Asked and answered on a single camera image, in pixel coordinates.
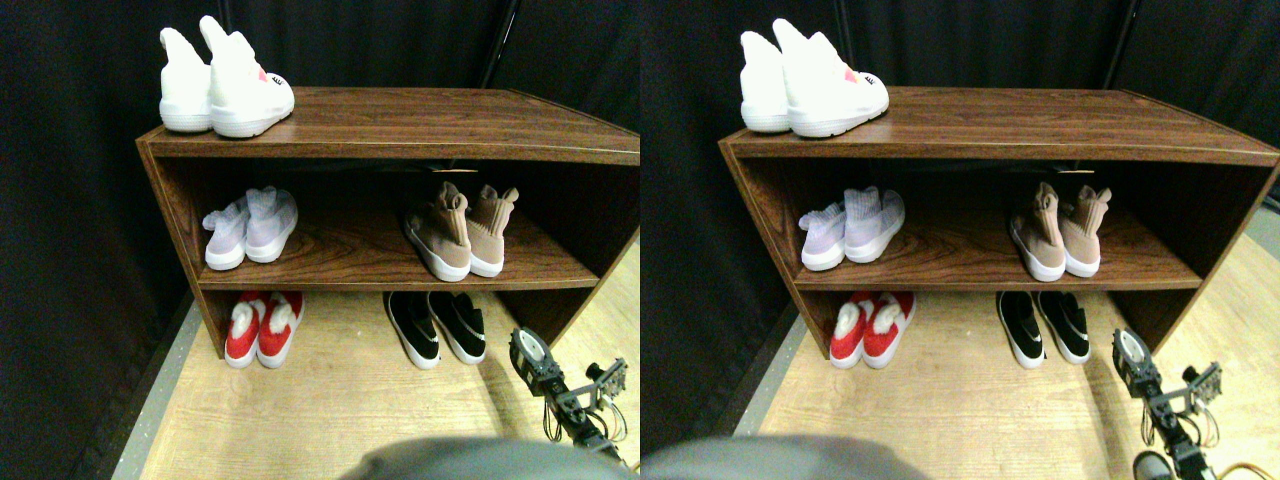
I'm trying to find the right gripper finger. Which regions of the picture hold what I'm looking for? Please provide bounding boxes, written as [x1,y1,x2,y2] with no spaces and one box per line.
[1112,328,1156,381]
[509,327,554,380]

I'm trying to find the tan shoe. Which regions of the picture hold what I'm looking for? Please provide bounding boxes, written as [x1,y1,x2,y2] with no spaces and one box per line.
[1009,182,1067,283]
[404,181,473,283]
[465,185,520,279]
[1060,186,1112,279]

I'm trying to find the black shoe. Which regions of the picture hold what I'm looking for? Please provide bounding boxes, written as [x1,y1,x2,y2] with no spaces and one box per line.
[1037,291,1092,365]
[428,291,488,365]
[384,291,443,371]
[996,291,1047,370]

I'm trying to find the red shoe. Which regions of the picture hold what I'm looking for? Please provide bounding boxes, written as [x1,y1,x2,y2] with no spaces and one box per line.
[861,291,916,370]
[256,291,306,370]
[829,292,873,370]
[224,292,271,370]

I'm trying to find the brown shoe rack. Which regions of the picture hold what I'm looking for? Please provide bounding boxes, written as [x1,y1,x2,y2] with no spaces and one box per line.
[718,86,1280,353]
[136,86,640,359]

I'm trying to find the lilac shoe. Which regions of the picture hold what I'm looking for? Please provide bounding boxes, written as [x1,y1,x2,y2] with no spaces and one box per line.
[843,186,906,264]
[202,196,251,272]
[244,186,299,265]
[798,200,847,272]

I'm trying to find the white shoe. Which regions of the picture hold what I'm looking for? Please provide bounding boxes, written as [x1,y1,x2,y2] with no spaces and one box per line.
[772,18,890,139]
[199,15,296,139]
[740,31,793,134]
[159,27,214,134]

